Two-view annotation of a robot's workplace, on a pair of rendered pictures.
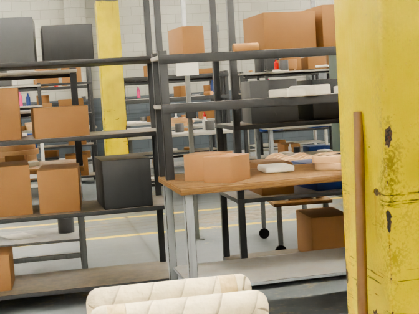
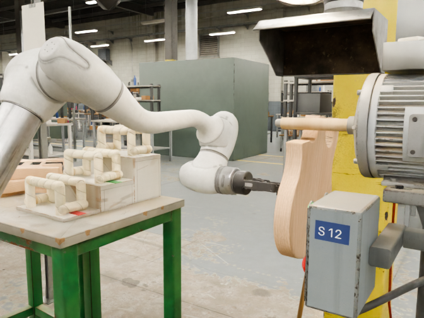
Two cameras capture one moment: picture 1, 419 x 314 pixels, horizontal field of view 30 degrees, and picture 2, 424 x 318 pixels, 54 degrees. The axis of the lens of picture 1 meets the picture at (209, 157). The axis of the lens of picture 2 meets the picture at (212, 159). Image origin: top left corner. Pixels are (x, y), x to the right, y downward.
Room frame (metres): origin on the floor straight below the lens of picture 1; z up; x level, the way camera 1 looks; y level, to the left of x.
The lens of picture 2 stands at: (-0.05, -1.36, 1.30)
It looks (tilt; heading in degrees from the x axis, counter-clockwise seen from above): 8 degrees down; 45
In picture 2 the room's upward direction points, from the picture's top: straight up
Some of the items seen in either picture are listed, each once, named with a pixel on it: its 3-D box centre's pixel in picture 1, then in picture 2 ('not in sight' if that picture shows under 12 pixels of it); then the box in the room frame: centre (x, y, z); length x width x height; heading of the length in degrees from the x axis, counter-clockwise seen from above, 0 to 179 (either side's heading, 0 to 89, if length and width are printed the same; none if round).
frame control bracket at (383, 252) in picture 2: not in sight; (388, 243); (0.79, -1.05, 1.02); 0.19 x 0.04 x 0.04; 12
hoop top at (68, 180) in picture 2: not in sight; (65, 179); (0.61, 0.00, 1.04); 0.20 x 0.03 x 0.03; 100
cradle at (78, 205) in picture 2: not in sight; (73, 206); (0.58, -0.10, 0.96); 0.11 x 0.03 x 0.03; 11
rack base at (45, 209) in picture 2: not in sight; (57, 209); (0.57, 0.00, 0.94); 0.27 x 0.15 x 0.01; 101
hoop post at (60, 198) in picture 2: not in sight; (60, 200); (0.54, -0.10, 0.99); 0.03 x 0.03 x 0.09
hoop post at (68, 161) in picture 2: not in sight; (69, 165); (0.67, 0.10, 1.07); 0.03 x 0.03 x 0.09
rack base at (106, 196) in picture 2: not in sight; (93, 190); (0.72, 0.02, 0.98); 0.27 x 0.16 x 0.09; 101
